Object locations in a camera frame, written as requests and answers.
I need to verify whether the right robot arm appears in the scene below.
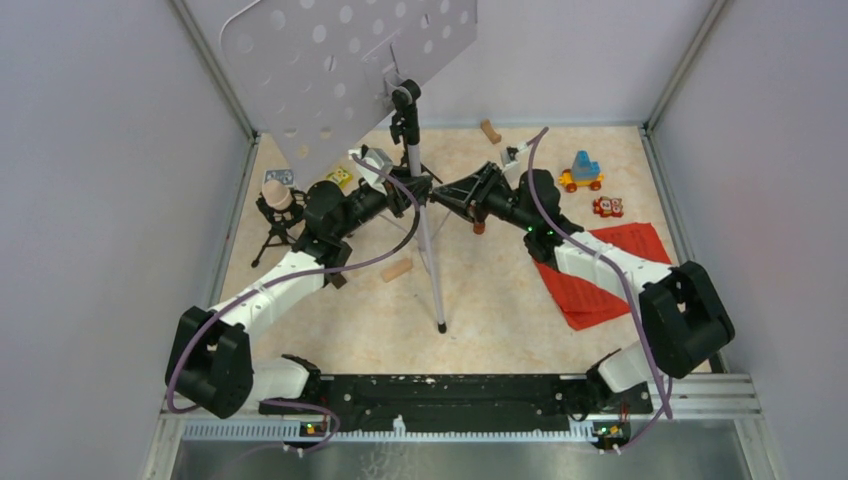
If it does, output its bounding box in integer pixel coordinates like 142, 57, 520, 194
430, 162, 736, 412

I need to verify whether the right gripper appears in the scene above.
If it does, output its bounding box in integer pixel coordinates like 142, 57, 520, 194
434, 162, 536, 233

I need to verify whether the lying wooden block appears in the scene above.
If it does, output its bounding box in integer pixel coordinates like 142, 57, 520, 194
380, 258, 414, 283

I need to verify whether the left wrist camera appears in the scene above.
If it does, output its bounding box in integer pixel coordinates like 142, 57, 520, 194
348, 147, 394, 196

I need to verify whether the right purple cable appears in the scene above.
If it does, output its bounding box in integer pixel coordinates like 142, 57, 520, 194
526, 127, 674, 452

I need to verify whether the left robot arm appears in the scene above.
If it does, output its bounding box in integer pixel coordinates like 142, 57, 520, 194
164, 167, 433, 419

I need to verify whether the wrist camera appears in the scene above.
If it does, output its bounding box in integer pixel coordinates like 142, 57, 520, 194
348, 147, 394, 196
500, 142, 530, 178

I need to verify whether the blue playing card box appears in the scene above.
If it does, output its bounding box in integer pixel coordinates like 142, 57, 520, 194
263, 169, 296, 187

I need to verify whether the silver music stand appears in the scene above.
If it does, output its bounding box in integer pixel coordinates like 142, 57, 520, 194
219, 0, 480, 335

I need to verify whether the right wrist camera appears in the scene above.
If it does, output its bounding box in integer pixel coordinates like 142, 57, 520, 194
500, 142, 530, 178

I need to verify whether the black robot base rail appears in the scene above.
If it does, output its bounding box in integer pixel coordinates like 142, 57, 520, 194
294, 374, 653, 433

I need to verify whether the red sheet music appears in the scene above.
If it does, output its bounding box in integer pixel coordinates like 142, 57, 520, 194
535, 223, 671, 331

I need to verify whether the toy microphone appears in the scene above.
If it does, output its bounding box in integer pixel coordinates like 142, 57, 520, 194
251, 178, 306, 268

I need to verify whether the upright wooden block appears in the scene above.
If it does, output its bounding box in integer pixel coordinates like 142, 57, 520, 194
480, 118, 502, 145

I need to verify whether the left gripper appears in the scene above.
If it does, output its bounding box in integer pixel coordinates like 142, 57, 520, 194
335, 166, 433, 240

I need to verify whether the red owl toy block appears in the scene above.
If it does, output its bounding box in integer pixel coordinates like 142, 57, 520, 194
592, 196, 624, 218

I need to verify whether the yellow toy block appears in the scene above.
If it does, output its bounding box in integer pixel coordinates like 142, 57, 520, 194
326, 166, 354, 189

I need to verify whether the yellow toy car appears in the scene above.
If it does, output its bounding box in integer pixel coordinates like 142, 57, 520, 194
558, 150, 604, 193

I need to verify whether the dark brown block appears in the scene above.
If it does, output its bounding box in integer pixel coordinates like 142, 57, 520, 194
325, 272, 348, 289

